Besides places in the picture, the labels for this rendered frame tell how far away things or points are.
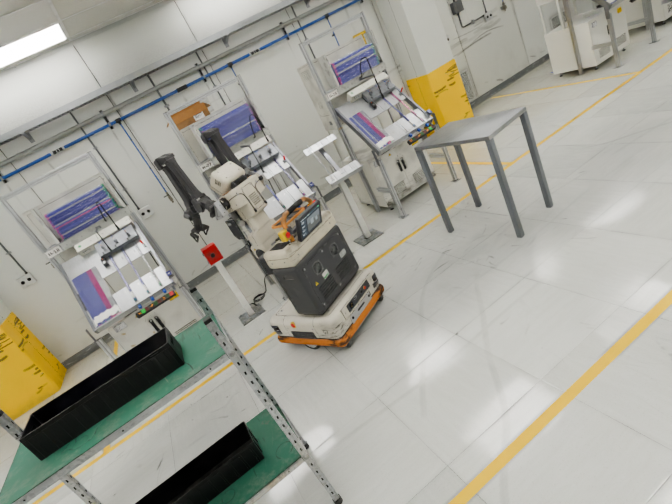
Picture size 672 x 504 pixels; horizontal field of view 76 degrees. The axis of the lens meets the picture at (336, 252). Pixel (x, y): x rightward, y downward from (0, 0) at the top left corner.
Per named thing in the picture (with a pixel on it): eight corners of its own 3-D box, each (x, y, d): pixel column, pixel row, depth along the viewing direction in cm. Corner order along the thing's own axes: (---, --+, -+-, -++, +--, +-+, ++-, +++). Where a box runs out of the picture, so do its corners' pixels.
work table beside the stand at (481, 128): (522, 237, 311) (488, 136, 280) (448, 232, 369) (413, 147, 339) (553, 205, 329) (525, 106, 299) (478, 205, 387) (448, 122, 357)
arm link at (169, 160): (159, 153, 274) (171, 147, 281) (151, 161, 284) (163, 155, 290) (203, 210, 285) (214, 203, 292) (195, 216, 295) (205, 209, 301)
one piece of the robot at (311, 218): (327, 224, 297) (324, 196, 283) (298, 253, 274) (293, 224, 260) (313, 220, 302) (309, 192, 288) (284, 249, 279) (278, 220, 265)
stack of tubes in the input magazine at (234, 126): (262, 129, 407) (247, 102, 397) (215, 155, 394) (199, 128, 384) (259, 129, 418) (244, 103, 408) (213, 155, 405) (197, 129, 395)
